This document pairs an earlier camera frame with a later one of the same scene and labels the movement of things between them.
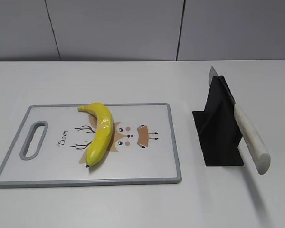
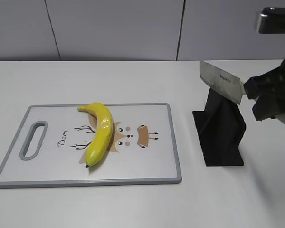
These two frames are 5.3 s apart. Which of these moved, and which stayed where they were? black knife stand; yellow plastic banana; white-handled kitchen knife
Moved: white-handled kitchen knife
Stayed: yellow plastic banana; black knife stand
